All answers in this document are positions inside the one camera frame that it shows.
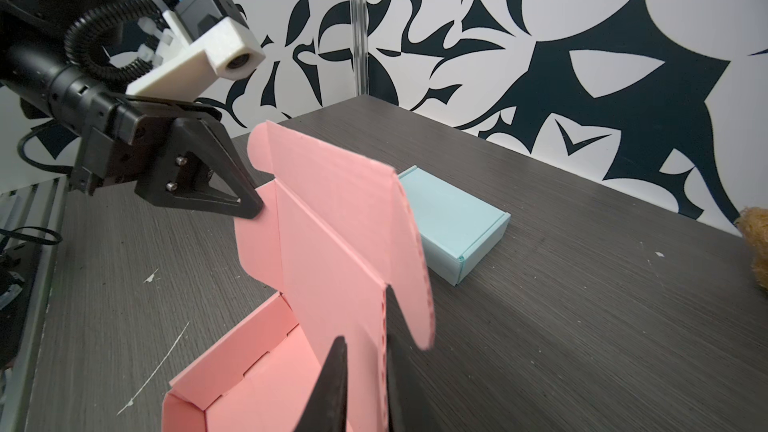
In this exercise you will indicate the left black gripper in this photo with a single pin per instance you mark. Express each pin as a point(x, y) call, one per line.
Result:
point(177, 154)

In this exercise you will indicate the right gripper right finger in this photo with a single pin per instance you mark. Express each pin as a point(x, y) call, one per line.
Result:
point(408, 405)

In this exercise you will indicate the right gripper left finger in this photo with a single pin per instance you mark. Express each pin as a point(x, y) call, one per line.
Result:
point(326, 409)

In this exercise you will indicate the pink paper box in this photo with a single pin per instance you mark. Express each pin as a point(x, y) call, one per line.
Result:
point(336, 235)

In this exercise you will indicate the light blue paper box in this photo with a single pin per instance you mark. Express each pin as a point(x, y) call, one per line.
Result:
point(457, 229)

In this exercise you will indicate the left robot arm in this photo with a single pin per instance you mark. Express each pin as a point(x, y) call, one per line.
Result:
point(126, 77)

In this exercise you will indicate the brown teddy bear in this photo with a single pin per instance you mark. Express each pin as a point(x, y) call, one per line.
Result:
point(753, 225)

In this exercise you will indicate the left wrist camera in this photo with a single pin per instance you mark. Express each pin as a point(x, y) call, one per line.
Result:
point(200, 42)

